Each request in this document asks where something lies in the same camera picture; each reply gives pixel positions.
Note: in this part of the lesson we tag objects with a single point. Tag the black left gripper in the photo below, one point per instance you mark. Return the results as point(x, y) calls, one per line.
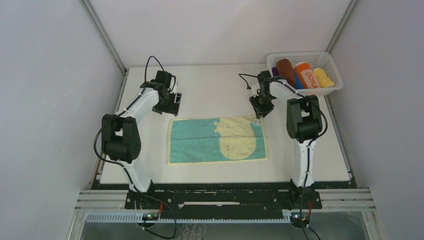
point(172, 108)

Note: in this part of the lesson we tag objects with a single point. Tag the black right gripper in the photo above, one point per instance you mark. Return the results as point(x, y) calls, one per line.
point(260, 111)

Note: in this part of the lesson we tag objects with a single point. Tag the brown towel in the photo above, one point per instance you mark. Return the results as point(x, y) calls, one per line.
point(286, 71)

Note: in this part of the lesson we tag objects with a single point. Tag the teal towel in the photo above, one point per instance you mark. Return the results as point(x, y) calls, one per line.
point(217, 139)

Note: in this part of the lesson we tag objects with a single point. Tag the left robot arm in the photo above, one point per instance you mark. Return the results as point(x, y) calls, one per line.
point(119, 134)

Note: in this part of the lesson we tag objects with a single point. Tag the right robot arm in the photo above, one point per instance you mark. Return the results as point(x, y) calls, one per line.
point(305, 123)

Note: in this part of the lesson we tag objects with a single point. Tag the purple rolled towel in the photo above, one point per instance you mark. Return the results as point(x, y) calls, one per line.
point(274, 72)

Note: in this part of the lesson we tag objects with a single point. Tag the blue rolled towel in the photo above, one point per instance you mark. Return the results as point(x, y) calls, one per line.
point(298, 84)

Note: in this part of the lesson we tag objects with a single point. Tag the orange rolled towel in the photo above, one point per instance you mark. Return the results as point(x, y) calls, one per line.
point(306, 75)

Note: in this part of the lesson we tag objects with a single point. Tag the yellow rolled towel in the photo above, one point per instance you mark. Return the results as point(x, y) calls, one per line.
point(323, 79)

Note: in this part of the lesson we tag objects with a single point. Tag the white plastic basket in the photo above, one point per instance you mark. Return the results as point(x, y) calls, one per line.
point(315, 59)

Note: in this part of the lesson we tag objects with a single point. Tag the left controller board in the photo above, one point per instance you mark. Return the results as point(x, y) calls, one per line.
point(150, 217)

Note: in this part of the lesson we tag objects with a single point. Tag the controller board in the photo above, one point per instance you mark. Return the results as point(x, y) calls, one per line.
point(300, 217)
point(150, 217)

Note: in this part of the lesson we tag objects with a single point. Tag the right controller board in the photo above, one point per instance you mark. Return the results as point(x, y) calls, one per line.
point(300, 217)

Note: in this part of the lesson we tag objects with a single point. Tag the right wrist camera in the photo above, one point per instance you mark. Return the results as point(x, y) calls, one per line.
point(255, 89)

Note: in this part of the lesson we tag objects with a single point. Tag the white slotted cable duct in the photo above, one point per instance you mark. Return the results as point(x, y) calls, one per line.
point(127, 217)

